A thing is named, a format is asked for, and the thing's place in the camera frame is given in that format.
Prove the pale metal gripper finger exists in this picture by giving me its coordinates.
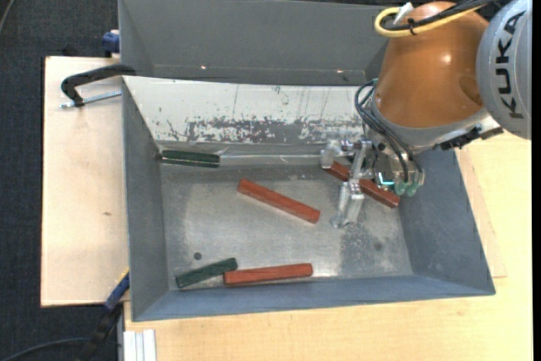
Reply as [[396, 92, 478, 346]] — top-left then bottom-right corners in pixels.
[[329, 180, 366, 230], [319, 138, 357, 171]]

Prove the red-brown flat block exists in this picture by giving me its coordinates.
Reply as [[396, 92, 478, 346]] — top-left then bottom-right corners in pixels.
[[326, 161, 401, 210], [222, 263, 314, 287], [237, 178, 321, 225]]

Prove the grey metal bin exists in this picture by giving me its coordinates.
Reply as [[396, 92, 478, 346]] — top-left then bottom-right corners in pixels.
[[117, 0, 496, 323]]

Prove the dark green flat block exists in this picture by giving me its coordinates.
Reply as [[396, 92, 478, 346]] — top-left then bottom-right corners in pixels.
[[174, 257, 238, 290], [161, 149, 221, 169]]

